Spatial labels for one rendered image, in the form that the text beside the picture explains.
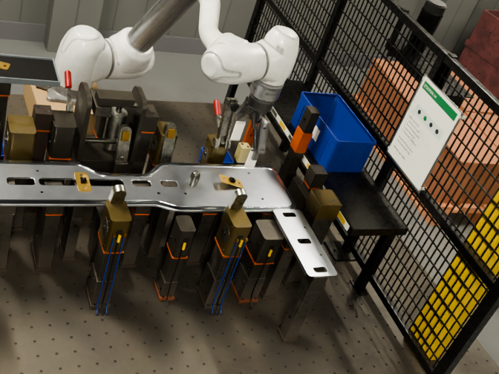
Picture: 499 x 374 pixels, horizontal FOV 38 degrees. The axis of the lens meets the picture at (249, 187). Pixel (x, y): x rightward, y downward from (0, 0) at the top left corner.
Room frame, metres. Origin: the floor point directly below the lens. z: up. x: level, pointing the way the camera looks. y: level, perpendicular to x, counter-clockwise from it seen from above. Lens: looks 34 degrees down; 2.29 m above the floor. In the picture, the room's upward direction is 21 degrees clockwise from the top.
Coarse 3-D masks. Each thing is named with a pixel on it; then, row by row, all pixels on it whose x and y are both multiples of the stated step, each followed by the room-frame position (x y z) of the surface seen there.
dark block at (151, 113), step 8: (152, 112) 1.91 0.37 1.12; (144, 120) 1.87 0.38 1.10; (152, 120) 1.89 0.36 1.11; (144, 128) 1.88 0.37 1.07; (152, 128) 1.89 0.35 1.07; (144, 136) 1.88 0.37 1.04; (144, 144) 1.89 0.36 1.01; (144, 152) 1.89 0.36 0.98; (136, 160) 1.88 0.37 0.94; (144, 160) 1.89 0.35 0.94; (128, 168) 1.89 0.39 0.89; (136, 168) 1.88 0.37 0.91
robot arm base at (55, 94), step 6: (48, 90) 2.27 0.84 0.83; (54, 90) 2.27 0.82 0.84; (60, 90) 2.26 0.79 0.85; (66, 90) 2.26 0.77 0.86; (48, 96) 2.23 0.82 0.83; (54, 96) 2.24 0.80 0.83; (60, 96) 2.25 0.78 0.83; (66, 96) 2.26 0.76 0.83; (72, 96) 2.27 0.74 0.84; (60, 102) 2.25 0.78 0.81; (66, 102) 2.26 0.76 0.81; (72, 102) 2.27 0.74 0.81
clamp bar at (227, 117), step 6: (228, 102) 1.98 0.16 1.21; (234, 102) 1.99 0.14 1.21; (228, 108) 1.99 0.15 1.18; (234, 108) 1.96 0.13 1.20; (222, 114) 1.99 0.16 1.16; (228, 114) 1.99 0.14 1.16; (234, 114) 1.99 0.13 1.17; (222, 120) 1.98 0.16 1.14; (228, 120) 1.99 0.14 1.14; (222, 126) 1.97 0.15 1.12; (228, 126) 1.99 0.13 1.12; (222, 132) 1.97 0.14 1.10; (228, 132) 1.98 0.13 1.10; (228, 138) 1.98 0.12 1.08
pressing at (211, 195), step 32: (0, 160) 1.56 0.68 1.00; (0, 192) 1.44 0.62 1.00; (32, 192) 1.49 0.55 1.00; (64, 192) 1.54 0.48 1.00; (96, 192) 1.59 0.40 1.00; (128, 192) 1.64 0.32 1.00; (160, 192) 1.69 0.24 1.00; (192, 192) 1.75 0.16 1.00; (224, 192) 1.81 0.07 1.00; (256, 192) 1.87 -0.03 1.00; (288, 192) 1.94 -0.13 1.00
